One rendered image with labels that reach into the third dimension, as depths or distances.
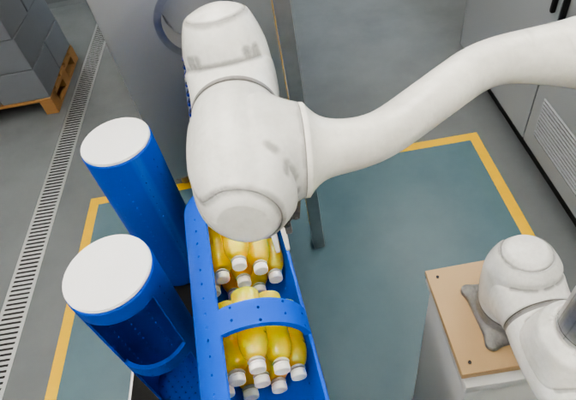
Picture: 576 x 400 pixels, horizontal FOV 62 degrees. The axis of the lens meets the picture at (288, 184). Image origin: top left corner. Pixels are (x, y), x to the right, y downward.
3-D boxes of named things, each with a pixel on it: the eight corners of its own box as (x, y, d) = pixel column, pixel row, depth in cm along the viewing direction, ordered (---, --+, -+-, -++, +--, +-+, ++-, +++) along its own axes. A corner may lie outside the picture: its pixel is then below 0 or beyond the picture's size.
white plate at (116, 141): (158, 116, 196) (159, 118, 197) (96, 117, 201) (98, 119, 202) (135, 164, 178) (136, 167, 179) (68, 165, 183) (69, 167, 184)
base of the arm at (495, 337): (519, 261, 132) (522, 249, 128) (562, 336, 116) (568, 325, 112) (453, 276, 132) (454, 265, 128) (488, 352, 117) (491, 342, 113)
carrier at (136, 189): (213, 241, 261) (165, 240, 267) (160, 117, 197) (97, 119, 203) (201, 288, 243) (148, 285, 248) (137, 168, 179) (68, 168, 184)
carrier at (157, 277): (147, 376, 216) (178, 427, 199) (48, 272, 151) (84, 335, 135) (199, 334, 226) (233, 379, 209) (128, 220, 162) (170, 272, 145)
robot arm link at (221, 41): (205, 101, 69) (205, 164, 60) (168, -3, 58) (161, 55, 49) (279, 86, 69) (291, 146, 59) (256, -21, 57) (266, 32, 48)
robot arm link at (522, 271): (529, 265, 124) (547, 211, 108) (566, 331, 111) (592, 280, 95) (466, 278, 125) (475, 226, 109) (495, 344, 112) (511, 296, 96)
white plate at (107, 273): (48, 270, 150) (50, 272, 151) (83, 331, 134) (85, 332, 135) (126, 219, 160) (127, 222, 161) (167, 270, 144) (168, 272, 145)
